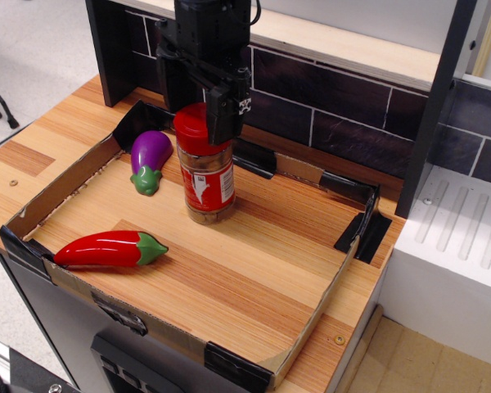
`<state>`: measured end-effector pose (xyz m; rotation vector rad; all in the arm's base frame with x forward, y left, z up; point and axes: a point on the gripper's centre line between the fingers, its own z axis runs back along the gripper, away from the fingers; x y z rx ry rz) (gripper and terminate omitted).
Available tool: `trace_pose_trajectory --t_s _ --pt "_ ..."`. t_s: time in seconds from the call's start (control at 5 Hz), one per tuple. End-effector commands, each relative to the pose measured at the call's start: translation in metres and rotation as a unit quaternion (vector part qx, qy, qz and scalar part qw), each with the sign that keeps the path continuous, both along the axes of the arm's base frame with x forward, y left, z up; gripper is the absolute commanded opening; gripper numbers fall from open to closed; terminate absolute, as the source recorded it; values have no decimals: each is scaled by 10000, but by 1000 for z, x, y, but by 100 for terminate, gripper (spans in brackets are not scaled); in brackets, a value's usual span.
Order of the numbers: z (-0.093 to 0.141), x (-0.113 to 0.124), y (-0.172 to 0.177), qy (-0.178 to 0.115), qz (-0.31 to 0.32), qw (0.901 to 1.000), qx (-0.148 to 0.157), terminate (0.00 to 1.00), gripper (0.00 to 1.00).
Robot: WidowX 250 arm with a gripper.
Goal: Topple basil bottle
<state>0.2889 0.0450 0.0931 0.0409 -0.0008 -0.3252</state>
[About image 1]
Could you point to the cardboard fence with black tape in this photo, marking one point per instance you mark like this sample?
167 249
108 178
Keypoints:
267 300

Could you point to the purple toy eggplant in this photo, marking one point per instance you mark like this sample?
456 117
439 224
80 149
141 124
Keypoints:
149 153

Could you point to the red-capped basil spice bottle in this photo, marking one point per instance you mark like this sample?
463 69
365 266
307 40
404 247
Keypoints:
207 170

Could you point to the white ribbed drainboard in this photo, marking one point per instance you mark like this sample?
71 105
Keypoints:
438 280

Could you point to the red toy chili pepper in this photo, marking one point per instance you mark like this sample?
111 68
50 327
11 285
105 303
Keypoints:
123 248

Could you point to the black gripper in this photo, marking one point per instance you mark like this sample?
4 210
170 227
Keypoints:
201 47

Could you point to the black shelf frame with backsplash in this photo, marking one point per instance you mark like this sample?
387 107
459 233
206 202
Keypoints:
350 116

